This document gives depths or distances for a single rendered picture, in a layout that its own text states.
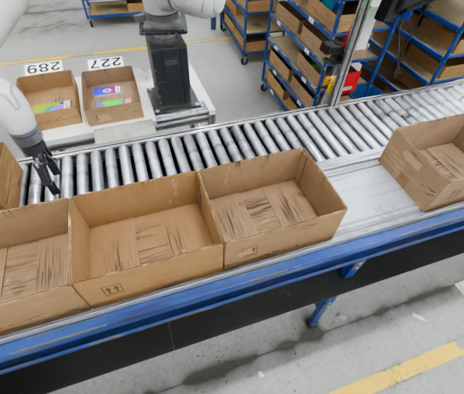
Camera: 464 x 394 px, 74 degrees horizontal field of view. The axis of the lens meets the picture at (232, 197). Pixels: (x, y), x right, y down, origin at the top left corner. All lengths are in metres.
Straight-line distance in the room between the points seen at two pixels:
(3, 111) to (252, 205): 0.83
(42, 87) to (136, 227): 1.27
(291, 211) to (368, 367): 1.08
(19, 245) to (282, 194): 0.91
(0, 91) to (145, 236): 0.59
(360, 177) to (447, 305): 1.19
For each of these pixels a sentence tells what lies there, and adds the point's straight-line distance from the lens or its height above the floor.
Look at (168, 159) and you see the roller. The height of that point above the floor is 0.75.
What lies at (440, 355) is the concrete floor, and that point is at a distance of 2.16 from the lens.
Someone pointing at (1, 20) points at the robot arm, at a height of 1.39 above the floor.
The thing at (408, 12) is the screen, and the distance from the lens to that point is 1.75.
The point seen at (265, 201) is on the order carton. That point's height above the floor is 0.88.
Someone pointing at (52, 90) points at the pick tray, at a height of 0.76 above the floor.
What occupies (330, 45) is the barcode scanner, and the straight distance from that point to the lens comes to 1.76.
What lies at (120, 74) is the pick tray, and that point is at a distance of 2.07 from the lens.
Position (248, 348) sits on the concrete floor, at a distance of 1.83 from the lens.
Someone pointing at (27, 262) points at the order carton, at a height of 0.88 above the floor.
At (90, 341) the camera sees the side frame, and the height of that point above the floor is 0.79.
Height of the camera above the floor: 1.77
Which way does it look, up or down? 51 degrees down
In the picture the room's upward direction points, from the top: 3 degrees clockwise
